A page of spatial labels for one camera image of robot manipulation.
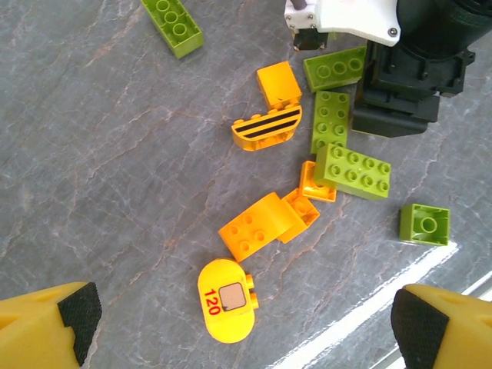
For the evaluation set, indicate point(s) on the orange curved studded lego brick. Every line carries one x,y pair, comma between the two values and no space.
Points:
250,230

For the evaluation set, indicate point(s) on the orange black-striped half-round brick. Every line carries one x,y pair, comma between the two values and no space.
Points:
265,140

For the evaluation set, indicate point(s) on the lime green long lego brick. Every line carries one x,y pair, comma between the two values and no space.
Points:
330,123
319,82
357,180
192,40

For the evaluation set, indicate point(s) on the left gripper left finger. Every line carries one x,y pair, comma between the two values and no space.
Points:
34,330

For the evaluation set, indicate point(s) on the orange small hollow lego brick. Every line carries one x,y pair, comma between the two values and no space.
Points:
307,188

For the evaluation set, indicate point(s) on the lime green small square brick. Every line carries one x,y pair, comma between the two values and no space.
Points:
409,227

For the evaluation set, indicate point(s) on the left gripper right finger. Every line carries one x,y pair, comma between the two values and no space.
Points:
453,334

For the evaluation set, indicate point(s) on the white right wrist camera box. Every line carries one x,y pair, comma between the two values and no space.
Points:
346,19

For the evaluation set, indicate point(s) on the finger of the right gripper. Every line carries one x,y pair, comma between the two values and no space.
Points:
392,117

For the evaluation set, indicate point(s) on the orange square lego brick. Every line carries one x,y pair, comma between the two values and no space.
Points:
278,80

